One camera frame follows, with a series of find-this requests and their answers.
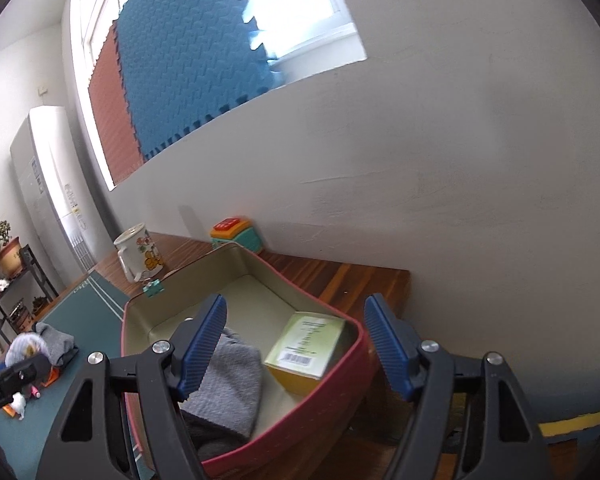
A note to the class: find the grey ribbed sock bundle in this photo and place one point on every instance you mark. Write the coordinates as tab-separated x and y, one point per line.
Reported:
62	346

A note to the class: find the grey black sock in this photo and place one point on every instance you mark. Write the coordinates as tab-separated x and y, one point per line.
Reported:
221	415

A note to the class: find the blue foam mat tile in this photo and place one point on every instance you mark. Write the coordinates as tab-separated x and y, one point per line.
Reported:
185	62

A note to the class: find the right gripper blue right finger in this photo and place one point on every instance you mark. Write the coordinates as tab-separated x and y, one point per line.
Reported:
501	438

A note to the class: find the red foam mat tile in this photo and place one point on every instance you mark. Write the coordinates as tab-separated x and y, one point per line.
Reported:
111	113

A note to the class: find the white fluffy sock ball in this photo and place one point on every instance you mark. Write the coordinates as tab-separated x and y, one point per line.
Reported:
18	405

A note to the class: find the grey yellow sock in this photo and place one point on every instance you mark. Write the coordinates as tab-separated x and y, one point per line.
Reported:
24	346

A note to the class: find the green yellow tea box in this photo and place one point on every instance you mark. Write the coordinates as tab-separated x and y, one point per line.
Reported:
305	351

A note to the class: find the black metal shelf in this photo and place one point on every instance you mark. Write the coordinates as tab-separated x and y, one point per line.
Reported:
25	296

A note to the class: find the dark orange toy cube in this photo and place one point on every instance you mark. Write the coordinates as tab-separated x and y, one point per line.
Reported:
52	377

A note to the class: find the light orange toy cube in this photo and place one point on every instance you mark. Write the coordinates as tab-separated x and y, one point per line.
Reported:
9	410

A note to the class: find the white standing air conditioner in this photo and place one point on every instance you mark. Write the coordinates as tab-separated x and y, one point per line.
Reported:
53	188

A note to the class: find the white cartoon mug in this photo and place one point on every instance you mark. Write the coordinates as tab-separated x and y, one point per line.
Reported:
138	254

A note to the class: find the right potted plant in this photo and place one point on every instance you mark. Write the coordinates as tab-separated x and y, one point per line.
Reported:
10	260

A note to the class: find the red tin box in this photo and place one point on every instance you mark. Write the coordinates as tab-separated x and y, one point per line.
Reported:
293	434

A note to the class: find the teal binder clip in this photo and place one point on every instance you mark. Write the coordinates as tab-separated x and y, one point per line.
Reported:
152	287

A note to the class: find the teal toy bus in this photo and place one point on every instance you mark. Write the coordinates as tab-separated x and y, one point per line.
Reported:
238	230

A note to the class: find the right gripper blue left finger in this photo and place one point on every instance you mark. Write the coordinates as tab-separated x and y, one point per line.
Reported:
90	436

